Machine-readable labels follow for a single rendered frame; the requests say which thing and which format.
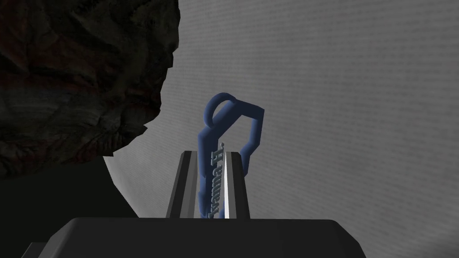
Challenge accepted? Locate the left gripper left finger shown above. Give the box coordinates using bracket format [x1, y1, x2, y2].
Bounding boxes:
[165, 150, 200, 219]

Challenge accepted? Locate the blue carabiner keychain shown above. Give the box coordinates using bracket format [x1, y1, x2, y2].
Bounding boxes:
[197, 92, 265, 219]

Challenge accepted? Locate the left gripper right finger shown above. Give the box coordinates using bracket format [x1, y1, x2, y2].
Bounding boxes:
[223, 152, 251, 219]

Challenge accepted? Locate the dark brown rough rock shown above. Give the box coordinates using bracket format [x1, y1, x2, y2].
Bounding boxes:
[0, 0, 180, 179]

